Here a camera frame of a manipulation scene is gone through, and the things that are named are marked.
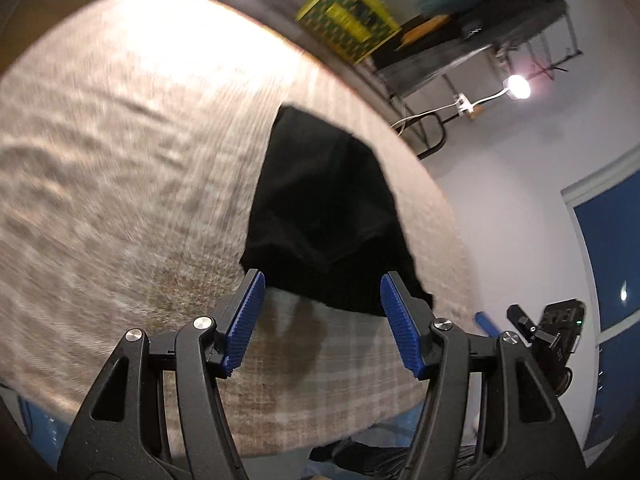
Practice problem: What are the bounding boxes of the black long-sleeve sweater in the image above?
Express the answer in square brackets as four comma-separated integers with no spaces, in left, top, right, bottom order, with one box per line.
[240,106,432,316]

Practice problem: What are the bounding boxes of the grey plaid long coat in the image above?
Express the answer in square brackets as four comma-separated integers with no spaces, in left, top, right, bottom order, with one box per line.
[373,0,567,96]

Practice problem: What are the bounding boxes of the yellow green storage box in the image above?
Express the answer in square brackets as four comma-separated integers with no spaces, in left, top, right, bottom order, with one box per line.
[296,0,400,65]

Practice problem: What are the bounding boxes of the beige plaid bed blanket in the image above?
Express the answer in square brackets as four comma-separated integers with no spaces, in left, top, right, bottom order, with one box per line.
[1,0,473,422]

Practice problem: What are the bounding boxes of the blue window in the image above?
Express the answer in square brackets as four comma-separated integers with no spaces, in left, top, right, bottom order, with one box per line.
[562,148,639,456]

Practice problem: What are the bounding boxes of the white clip-on lamp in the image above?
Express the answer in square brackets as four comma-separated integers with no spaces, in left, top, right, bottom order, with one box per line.
[390,74,532,136]

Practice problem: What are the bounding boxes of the black metal clothes rack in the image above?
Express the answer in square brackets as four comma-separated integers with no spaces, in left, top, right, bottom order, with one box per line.
[179,0,584,162]

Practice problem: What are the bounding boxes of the orange hanging garment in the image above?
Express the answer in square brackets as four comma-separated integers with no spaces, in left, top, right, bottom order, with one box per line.
[401,14,450,46]

